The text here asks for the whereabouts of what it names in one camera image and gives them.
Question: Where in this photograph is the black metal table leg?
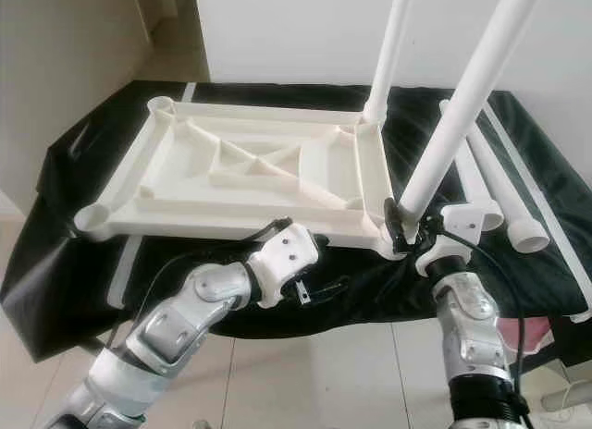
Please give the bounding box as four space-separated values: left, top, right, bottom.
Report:
548 335 592 367

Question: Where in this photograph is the pink plastic object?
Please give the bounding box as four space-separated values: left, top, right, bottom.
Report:
499 318 561 358

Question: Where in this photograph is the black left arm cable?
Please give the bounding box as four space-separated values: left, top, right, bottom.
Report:
129 218 290 339

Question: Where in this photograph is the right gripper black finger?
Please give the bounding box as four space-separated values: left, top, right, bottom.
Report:
383 197 413 255

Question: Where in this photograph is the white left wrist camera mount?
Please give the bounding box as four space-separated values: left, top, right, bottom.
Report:
245 220 321 311

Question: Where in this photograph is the white plastic table leg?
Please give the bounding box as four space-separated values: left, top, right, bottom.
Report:
362 0 415 125
462 115 553 254
395 0 546 225
439 101 506 233

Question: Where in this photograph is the white plastic children table top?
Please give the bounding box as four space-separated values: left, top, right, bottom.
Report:
74 95 404 260

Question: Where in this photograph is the black plastic table cover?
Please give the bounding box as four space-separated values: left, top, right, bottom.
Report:
2 80 592 363

